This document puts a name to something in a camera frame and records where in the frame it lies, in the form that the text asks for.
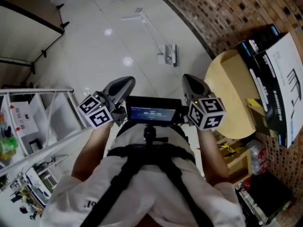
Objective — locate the black carton with white side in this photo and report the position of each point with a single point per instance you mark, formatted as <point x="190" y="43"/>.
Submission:
<point x="284" y="63"/>

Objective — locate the open wooden crate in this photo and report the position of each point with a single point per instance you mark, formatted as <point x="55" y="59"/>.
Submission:
<point x="236" y="167"/>

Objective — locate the black chest harness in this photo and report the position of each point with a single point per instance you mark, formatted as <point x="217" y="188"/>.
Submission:
<point x="146" y="155"/>

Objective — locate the person's left forearm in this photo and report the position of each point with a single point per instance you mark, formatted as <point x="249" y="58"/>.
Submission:
<point x="92" y="150"/>

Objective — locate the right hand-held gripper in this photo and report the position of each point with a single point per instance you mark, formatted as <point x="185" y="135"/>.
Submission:
<point x="206" y="117"/>

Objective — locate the black monitor mount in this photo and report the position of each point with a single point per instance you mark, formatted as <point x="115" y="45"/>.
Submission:
<point x="149" y="133"/>

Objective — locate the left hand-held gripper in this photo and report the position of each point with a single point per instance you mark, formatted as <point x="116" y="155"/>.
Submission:
<point x="97" y="117"/>

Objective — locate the green plastic toy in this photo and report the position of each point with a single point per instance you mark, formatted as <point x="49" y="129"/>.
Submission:
<point x="8" y="148"/>

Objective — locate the black flat carton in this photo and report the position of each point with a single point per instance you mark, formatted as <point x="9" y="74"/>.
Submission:
<point x="260" y="41"/>

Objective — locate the beige office partition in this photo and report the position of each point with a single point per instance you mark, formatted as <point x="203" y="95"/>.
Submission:
<point x="28" y="1"/>
<point x="23" y="37"/>

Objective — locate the black hard case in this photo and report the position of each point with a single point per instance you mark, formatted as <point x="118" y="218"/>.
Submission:
<point x="265" y="197"/>

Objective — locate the white paper sign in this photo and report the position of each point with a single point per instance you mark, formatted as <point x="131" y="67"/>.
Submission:
<point x="23" y="117"/>

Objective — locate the black chest-mounted monitor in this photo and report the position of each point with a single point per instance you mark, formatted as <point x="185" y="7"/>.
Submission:
<point x="151" y="113"/>

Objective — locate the person's right forearm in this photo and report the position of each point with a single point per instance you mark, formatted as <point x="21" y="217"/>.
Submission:
<point x="210" y="155"/>

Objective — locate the dark box with yellow flap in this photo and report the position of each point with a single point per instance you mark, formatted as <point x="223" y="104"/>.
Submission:
<point x="256" y="119"/>

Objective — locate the pack of plastic bottles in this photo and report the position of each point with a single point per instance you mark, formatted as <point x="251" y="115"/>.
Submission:
<point x="256" y="155"/>

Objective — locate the person's white shirt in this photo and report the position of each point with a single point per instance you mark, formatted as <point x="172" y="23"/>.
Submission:
<point x="71" y="197"/>

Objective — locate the white metal shelf rack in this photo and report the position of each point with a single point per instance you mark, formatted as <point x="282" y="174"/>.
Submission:
<point x="35" y="91"/>

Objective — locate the round yellow wooden table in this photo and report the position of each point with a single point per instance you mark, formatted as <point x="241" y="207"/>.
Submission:
<point x="217" y="91"/>

